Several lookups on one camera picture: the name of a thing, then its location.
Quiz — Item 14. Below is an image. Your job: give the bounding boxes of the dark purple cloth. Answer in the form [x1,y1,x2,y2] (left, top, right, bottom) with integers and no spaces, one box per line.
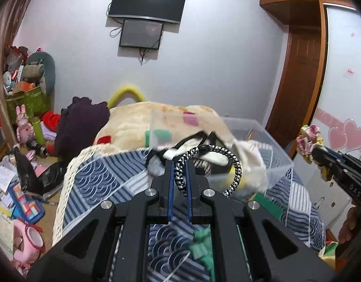
[55,96,110,161]

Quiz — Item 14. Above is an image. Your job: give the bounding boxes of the flat green cloth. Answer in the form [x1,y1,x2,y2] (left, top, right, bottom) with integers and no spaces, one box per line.
[253,193,283,218]

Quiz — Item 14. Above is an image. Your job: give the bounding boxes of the green cardboard box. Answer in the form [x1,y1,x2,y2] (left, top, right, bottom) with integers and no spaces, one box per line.
[6,86,50,121]

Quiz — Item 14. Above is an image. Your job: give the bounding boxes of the black plastic bag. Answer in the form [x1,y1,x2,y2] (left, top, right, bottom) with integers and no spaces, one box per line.
[14,150,66,197]

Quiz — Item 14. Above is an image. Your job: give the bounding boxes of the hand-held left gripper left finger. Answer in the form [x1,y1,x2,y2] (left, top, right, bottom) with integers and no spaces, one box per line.
[26,160,173,282]

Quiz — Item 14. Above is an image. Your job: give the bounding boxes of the beige fleece blanket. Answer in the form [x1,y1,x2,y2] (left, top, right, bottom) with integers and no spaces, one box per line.
[94,101,237,153]

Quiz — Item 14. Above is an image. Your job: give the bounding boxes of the pink rabbit plush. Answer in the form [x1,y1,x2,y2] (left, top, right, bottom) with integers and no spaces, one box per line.
[16,105,35,141]

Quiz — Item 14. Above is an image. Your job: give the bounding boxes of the white bedside cabinet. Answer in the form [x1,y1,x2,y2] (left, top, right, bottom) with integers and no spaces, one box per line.
[292,153,355,241]

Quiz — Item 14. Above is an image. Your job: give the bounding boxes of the wooden wardrobe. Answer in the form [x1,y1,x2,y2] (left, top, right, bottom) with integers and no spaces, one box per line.
[260,0,357,157]

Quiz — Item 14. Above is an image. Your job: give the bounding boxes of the wall-mounted black television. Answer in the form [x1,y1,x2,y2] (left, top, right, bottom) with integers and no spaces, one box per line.
[107,0,187,24]

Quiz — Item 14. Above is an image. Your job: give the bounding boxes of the clear plastic storage box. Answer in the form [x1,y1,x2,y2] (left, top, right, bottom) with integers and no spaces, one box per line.
[145,110,295,200]

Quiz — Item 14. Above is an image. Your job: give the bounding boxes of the red cloth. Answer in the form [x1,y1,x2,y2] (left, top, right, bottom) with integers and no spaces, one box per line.
[42,111,62,133]

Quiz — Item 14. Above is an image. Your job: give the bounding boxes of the green fuzzy cloth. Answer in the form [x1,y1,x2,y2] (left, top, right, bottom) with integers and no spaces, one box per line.
[189,228,214,272]

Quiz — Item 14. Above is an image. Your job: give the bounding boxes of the small wall-mounted monitor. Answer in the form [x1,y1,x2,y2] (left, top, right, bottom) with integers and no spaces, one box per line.
[119,19,164,50]

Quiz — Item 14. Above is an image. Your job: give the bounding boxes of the pink toy pot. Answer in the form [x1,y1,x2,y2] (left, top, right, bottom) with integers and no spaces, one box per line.
[12,220,45,264]

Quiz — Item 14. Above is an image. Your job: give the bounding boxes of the brown curtain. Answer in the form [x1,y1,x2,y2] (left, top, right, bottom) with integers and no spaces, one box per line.
[0,0,49,141]

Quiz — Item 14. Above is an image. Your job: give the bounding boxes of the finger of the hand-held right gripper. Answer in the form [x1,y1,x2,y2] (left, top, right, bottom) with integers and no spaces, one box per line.
[315,157,338,180]
[312,146,347,162]

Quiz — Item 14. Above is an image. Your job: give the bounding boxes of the black monitor cable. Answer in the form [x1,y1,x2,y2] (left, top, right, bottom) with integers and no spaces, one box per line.
[139,48,152,66]

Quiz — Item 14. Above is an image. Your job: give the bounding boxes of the person's right hand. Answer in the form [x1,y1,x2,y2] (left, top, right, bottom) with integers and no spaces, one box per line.
[338,207,359,244]

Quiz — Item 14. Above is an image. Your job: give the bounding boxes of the blue striped bedspread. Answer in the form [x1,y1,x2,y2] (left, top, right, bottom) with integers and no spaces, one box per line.
[53,146,326,282]

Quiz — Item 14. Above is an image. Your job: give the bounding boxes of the grey plush pillow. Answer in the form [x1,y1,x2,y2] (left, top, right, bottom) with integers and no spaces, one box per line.
[24,51,56,96]

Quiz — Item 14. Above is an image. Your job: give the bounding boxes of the yellow foam tube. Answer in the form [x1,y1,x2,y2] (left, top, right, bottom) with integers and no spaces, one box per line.
[107,84,146,109]

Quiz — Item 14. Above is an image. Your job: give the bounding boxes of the white door with heart stickers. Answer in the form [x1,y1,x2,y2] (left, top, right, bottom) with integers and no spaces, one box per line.
[314,3,361,165]

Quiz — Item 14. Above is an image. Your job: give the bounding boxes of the white cloth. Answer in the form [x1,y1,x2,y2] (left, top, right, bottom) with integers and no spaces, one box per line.
[232,140,269,194]

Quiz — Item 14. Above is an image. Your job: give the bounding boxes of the black white braided hair tie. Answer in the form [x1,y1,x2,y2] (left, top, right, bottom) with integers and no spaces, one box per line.
[174,144,242,198]

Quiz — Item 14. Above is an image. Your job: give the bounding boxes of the floral fabric scrunchie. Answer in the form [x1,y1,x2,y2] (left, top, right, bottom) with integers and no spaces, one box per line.
[296,125,325,164]

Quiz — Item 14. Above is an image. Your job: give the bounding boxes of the colourful pencil case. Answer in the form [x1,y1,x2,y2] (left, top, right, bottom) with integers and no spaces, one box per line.
[7,182,46,224]

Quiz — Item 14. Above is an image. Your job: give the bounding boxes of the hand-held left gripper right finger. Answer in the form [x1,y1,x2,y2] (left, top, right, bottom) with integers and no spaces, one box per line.
[186,162,337,282]

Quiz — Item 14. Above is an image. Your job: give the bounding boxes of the black white strap headband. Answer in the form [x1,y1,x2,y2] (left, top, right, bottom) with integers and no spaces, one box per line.
[157,131,228,177]

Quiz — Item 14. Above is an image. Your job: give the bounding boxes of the green cylinder bottle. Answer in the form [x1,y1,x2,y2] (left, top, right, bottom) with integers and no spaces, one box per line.
[32,117,46,146]

